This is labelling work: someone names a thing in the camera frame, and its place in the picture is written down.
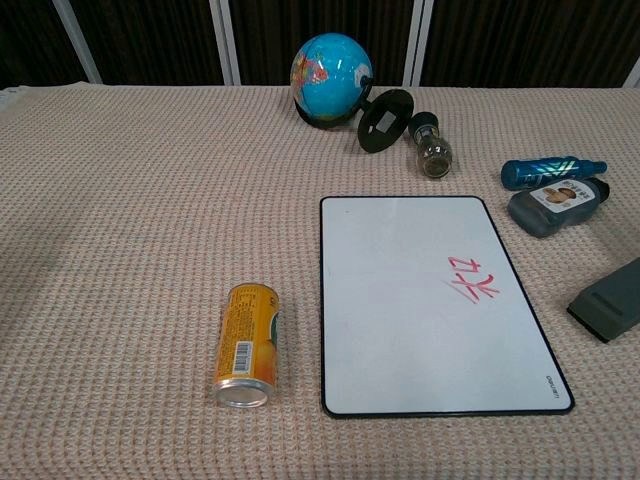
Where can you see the grey whiteboard eraser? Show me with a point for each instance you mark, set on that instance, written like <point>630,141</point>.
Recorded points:
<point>610,305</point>

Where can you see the orange drink can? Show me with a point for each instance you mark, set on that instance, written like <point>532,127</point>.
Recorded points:
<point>245,340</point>

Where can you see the dark sauce bottle with label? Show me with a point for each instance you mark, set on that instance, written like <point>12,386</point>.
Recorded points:
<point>540,214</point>

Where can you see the dark partition panel white frame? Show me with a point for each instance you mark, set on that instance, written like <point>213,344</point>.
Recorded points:
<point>150,40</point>
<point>525,40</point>
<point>270,30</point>
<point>30,40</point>

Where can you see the blue globe on black stand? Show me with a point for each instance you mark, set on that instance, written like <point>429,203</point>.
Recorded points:
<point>330,75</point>

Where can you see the white rectangular board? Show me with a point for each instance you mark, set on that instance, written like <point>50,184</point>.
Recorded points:
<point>400,300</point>

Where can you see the glass spice jar black cap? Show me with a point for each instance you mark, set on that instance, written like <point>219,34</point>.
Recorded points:
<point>433,156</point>

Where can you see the beige waffle-weave tablecloth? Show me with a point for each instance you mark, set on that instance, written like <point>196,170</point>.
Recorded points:
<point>125,225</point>

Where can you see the blue spray bottle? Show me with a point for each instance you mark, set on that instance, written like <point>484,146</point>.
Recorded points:
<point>540,173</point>

